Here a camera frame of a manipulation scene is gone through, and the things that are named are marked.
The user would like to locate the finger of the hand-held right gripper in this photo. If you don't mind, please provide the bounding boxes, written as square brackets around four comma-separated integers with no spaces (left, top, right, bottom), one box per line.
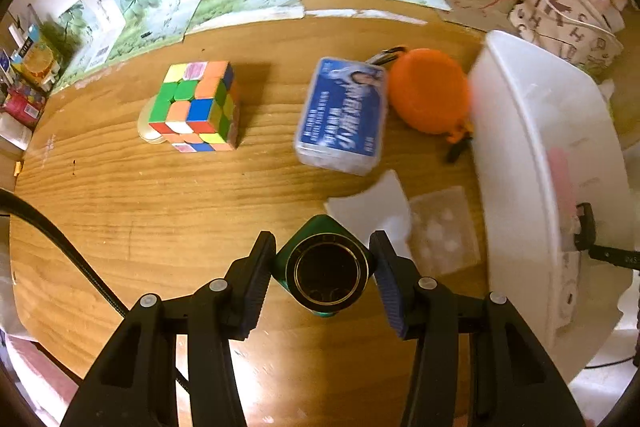
[574,203,640,270]

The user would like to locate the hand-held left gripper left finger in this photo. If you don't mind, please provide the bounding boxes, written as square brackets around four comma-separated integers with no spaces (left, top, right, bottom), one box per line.
[60,231,277,427]

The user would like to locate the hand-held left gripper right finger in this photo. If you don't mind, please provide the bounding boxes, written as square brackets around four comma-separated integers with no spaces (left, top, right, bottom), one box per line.
[369,230,586,427]

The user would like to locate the pink hair roller clip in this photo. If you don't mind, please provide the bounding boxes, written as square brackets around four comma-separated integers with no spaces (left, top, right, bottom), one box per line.
[547,147,578,228]

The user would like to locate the green jar with gold lid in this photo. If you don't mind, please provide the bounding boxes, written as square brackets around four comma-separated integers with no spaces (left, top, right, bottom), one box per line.
[271,214,376,320]

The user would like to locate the white plastic basket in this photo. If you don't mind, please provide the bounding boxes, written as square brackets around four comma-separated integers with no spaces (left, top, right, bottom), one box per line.
[467,29,631,365]

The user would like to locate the clear box with blue label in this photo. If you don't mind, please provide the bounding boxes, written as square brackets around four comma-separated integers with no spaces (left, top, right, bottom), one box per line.
[293,56,390,178]

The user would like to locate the colourful puzzle cube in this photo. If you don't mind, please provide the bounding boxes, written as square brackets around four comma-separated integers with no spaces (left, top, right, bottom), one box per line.
[148,59,241,154]

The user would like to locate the gold oval tin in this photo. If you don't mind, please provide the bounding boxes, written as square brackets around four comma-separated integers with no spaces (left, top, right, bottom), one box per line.
[136,99,171,145]

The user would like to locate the clear plastic sachet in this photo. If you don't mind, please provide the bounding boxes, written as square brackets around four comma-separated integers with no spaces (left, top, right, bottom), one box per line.
[409,186,481,275]

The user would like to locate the printed canvas bag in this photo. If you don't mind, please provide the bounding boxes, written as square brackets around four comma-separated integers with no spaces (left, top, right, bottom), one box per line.
[510,0,626,78]

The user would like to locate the orange pouch with carabiner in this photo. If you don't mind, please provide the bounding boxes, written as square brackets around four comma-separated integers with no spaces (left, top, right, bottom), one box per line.
[367,46,473,164]

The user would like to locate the pink blanket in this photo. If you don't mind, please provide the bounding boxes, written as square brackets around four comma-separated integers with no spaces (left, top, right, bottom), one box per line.
[0,332,81,427]

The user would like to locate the red snack packet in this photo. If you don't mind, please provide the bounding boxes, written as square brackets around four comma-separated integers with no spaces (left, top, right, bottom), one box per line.
[0,84,48,130]

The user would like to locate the orange juice carton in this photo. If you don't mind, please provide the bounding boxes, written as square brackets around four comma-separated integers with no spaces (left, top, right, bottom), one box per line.
[10,23,63,88]

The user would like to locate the black cable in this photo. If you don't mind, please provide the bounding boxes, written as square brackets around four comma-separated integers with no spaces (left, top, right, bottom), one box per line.
[0,188,131,320]

